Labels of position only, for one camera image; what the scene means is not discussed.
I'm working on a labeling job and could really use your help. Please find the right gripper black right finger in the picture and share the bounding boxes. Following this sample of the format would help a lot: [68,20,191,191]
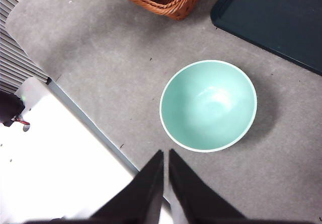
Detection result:
[168,148,253,224]

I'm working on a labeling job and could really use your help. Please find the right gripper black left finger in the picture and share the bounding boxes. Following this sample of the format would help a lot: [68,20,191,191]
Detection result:
[88,150,165,224]

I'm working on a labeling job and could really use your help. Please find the teal ribbed bowl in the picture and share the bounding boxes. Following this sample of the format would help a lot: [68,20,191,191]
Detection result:
[158,59,258,153]

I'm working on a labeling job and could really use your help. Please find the grey slatted panel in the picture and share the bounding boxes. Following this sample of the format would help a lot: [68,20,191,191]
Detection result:
[0,0,50,94]

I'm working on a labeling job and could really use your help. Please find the brown wicker basket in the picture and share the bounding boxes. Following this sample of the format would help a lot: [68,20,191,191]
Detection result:
[104,0,212,21]

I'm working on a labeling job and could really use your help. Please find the black rectangular tray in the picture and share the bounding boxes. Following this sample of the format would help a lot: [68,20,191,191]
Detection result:
[210,0,322,77]

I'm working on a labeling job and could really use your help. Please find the white camera with green light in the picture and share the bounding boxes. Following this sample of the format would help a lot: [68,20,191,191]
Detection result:
[14,77,49,109]

